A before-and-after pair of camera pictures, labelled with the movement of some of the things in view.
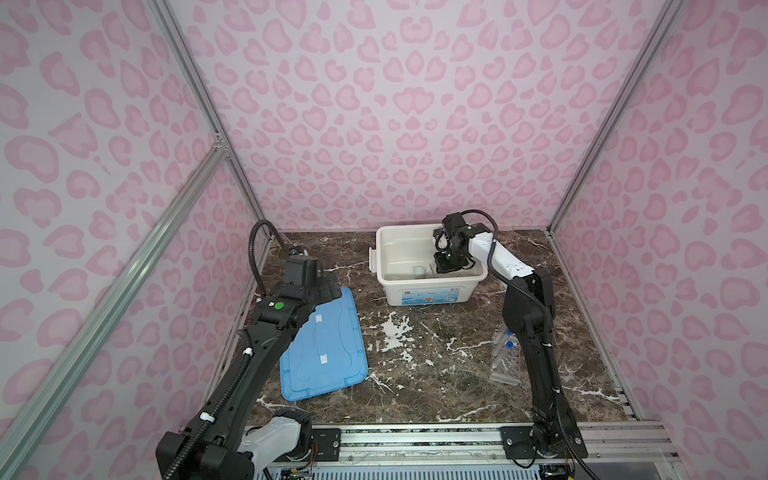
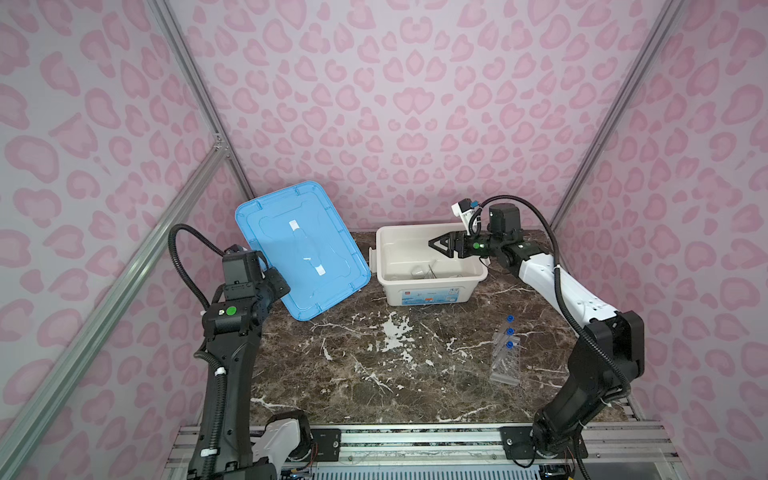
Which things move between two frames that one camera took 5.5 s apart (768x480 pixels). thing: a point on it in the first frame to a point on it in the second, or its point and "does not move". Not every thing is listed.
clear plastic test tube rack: [507, 358] does not move
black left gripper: [327, 293] to [281, 287]
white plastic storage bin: [404, 260] does not move
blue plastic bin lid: [327, 351] to [297, 230]
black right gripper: [443, 267] to [459, 242]
